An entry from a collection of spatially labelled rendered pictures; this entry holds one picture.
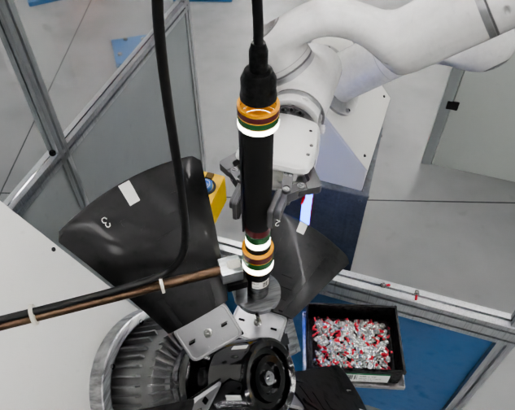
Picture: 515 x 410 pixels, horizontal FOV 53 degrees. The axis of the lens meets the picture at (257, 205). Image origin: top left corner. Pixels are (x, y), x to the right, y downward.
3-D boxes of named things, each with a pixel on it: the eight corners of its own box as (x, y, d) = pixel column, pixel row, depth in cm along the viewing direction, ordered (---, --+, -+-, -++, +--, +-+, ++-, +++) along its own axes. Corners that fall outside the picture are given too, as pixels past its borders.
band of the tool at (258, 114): (244, 142, 52) (243, 120, 50) (233, 116, 55) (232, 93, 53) (284, 134, 53) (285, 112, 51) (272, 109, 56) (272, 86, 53)
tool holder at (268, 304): (229, 324, 76) (225, 289, 69) (217, 285, 81) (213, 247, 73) (286, 308, 78) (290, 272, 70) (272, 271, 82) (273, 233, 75)
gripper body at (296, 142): (325, 150, 76) (305, 204, 69) (258, 135, 78) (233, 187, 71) (329, 108, 70) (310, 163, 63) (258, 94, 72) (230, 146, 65)
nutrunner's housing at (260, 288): (249, 316, 80) (243, 58, 45) (242, 295, 82) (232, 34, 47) (273, 310, 80) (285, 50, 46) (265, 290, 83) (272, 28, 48)
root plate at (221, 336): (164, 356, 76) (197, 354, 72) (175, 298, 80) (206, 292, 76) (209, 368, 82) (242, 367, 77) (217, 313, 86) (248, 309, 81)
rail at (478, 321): (176, 254, 146) (172, 237, 140) (181, 243, 148) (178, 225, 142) (513, 347, 127) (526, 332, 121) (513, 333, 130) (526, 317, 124)
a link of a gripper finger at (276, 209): (305, 195, 67) (291, 235, 63) (281, 190, 68) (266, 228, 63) (307, 178, 65) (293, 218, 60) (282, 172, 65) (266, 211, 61)
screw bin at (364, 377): (304, 381, 119) (306, 368, 114) (303, 316, 130) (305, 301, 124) (400, 386, 118) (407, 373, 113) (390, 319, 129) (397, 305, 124)
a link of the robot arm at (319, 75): (302, 76, 70) (335, 126, 75) (324, 27, 79) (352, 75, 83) (255, 96, 75) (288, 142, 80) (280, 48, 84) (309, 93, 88)
